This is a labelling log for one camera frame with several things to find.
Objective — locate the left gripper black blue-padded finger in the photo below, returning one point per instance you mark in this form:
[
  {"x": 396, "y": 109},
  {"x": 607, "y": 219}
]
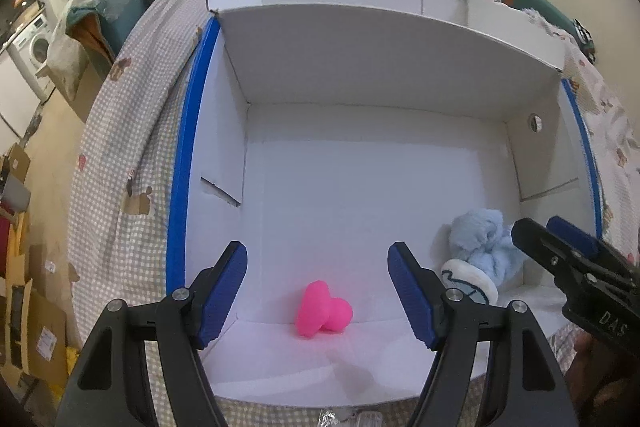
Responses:
[
  {"x": 523, "y": 384},
  {"x": 111, "y": 382}
]

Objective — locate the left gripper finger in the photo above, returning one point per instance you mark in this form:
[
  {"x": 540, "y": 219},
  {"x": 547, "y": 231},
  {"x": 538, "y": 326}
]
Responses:
[
  {"x": 599, "y": 301},
  {"x": 591, "y": 248}
]

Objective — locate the light blue plush toy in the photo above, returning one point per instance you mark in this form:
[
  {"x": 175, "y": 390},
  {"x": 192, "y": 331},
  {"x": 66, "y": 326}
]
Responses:
[{"x": 482, "y": 256}]

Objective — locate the clear plastic bag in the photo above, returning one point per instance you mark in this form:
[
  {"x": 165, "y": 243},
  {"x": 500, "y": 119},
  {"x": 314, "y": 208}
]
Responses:
[{"x": 349, "y": 418}]

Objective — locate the pink rubber toy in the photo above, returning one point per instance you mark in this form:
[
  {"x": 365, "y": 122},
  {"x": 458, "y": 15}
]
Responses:
[{"x": 320, "y": 312}]

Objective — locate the cardboard boxes on floor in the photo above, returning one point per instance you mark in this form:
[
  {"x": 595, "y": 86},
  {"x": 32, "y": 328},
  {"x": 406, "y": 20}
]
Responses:
[{"x": 33, "y": 330}]

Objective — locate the blue white cardboard box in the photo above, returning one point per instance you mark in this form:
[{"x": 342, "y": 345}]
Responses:
[{"x": 319, "y": 132}]

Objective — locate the white kitchen cabinet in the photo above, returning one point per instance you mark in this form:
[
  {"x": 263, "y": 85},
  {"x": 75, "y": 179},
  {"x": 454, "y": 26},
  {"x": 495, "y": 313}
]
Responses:
[{"x": 18, "y": 102}]

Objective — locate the white washing machine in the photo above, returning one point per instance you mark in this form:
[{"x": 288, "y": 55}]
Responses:
[{"x": 29, "y": 52}]

